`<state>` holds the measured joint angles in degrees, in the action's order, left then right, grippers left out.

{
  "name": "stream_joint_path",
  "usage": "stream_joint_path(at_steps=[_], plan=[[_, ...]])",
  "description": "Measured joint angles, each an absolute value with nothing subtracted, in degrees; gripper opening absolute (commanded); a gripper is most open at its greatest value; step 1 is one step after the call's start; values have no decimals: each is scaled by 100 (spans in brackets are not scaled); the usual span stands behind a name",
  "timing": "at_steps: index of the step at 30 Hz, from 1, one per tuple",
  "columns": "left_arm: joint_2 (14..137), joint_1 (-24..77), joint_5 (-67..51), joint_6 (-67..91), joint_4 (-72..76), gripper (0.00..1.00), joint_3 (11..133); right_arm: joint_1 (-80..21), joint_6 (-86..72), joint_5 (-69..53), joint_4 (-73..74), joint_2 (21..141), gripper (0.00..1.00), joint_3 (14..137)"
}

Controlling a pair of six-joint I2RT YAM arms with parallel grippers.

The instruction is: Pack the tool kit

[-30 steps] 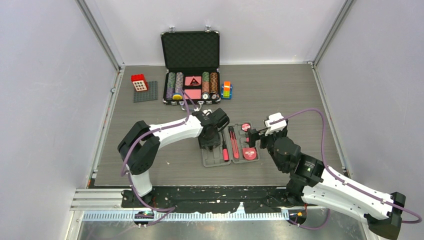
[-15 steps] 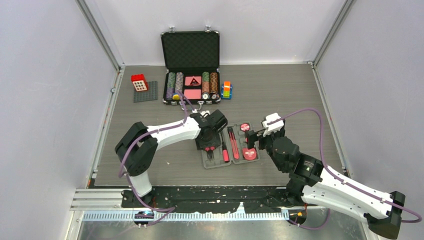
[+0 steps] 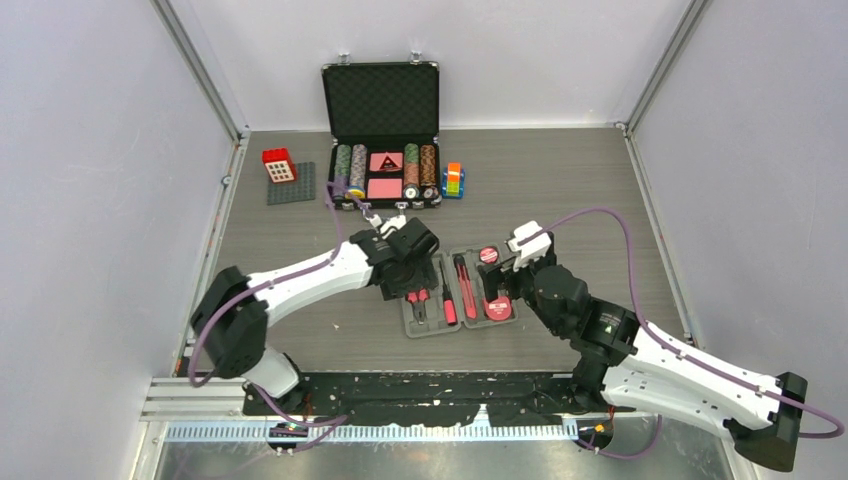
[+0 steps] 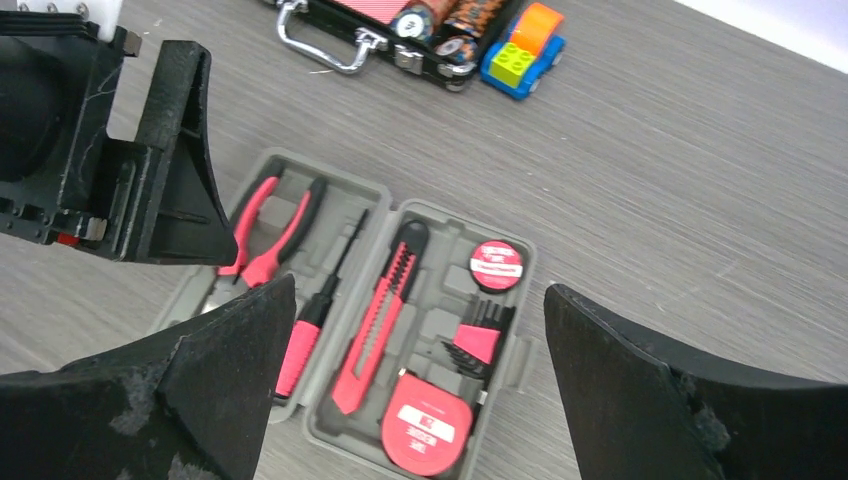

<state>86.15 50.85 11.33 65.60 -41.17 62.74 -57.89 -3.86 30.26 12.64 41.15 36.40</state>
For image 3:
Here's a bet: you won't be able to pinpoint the black electrical tape roll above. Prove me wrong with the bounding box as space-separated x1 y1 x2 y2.
478 246 500 264

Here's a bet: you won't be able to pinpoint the red black pliers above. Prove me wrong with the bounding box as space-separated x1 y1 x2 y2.
405 288 429 325

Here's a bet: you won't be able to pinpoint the red black utility knife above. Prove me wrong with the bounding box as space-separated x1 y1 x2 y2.
453 255 477 320

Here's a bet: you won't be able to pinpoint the red tape measure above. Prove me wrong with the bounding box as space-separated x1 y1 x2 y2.
483 295 513 322

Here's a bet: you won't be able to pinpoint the grey plastic tool case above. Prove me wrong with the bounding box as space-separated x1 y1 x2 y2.
400 244 518 339

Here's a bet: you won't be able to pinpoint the red handled screwdriver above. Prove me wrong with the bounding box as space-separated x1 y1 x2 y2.
439 261 458 326

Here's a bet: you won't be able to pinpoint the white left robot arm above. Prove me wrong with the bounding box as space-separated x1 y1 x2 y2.
190 215 439 414

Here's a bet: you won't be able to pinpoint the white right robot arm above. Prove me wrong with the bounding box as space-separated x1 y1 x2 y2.
478 254 807 472

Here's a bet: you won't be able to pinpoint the green red chip row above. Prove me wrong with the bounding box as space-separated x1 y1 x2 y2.
403 143 420 199

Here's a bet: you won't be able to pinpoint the red card deck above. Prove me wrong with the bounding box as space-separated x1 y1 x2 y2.
366 178 404 199

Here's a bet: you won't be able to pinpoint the colourful toy brick stack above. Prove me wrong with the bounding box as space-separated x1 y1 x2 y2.
442 162 465 199

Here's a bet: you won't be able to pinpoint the red triangle dealer button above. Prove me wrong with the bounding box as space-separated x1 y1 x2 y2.
368 151 404 173

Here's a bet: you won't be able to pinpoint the brown black chip row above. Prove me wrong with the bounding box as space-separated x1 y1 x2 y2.
420 145 439 201

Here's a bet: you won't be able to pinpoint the blue orange chip row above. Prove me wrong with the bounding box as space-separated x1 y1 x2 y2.
348 144 368 199

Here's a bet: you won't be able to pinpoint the purple green chip row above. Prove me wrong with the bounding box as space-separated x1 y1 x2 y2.
332 144 352 200

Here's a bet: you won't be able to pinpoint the dark grey brick baseplate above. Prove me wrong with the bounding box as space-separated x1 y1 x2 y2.
266 162 316 206

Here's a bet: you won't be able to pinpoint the black poker chip case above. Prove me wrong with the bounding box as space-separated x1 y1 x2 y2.
320 56 443 211

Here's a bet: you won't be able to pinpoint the red toy brick door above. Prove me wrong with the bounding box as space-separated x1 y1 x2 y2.
261 147 298 184

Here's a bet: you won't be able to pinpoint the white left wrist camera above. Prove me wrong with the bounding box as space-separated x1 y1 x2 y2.
367 213 407 239

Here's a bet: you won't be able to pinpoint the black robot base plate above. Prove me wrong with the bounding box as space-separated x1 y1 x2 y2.
276 371 613 427

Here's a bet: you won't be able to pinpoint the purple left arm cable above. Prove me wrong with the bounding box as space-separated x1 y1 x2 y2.
187 175 392 455

